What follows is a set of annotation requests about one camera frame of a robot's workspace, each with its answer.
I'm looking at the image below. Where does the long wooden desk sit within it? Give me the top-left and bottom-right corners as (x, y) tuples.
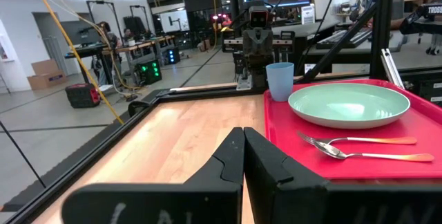
(64, 34), (177, 80)

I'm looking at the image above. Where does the white bowl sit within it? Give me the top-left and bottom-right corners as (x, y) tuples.
(287, 82), (411, 130)

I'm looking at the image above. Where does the light blue plastic cup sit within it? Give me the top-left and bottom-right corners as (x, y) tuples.
(265, 62), (295, 102)

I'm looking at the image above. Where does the dark grey desk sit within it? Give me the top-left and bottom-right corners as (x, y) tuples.
(272, 19), (442, 66)

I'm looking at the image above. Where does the black chair base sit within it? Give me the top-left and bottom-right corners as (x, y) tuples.
(425, 33), (442, 56)

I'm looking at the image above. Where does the white sign card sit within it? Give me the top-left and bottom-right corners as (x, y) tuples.
(300, 4), (316, 26)

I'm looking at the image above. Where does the computer with blue lights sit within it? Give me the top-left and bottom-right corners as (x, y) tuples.
(164, 46), (182, 65)

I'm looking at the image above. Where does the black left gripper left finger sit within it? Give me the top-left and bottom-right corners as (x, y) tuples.
(61, 127), (245, 224)

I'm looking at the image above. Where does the thick yellow hanging cable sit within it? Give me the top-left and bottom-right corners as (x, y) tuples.
(28, 0), (125, 126)

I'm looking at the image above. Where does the black keyboard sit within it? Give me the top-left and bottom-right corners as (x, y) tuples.
(316, 28), (374, 50)

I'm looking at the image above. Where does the red and black case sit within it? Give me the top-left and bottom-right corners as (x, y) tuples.
(64, 82), (102, 109)

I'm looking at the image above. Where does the long black cable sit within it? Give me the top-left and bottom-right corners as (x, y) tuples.
(295, 0), (345, 77)

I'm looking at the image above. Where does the silver aluminium bracket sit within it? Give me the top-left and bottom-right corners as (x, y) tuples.
(381, 48), (405, 90)

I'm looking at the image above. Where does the computer with green lights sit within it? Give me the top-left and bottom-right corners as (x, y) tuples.
(134, 59), (163, 86)

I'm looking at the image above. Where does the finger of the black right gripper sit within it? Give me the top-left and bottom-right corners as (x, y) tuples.
(222, 30), (242, 53)
(279, 30), (297, 53)

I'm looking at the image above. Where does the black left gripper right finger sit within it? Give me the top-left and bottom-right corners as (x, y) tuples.
(243, 127), (442, 224)

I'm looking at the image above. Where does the red plastic tray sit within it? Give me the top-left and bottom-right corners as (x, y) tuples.
(262, 77), (442, 185)

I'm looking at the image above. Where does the yellow vertical cable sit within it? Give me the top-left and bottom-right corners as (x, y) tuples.
(211, 0), (219, 50)

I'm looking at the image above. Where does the black metal gantry frame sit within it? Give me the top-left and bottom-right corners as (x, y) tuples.
(85, 0), (120, 47)
(123, 4), (153, 37)

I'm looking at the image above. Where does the white screen board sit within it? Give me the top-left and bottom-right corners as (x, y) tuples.
(158, 9), (191, 34)

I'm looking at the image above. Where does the brown cardboard box with label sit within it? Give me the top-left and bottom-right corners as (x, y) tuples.
(26, 71), (69, 91)

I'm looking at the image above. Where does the steel spoon with orange handle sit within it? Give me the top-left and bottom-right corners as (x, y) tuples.
(312, 140), (435, 163)

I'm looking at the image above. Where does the steel fork with orange handle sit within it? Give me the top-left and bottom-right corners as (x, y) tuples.
(296, 130), (418, 146)

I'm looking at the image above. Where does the person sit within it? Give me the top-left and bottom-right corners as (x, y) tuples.
(91, 21), (122, 86)
(122, 28), (136, 47)

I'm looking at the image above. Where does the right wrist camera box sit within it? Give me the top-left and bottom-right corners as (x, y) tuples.
(247, 5), (271, 30)

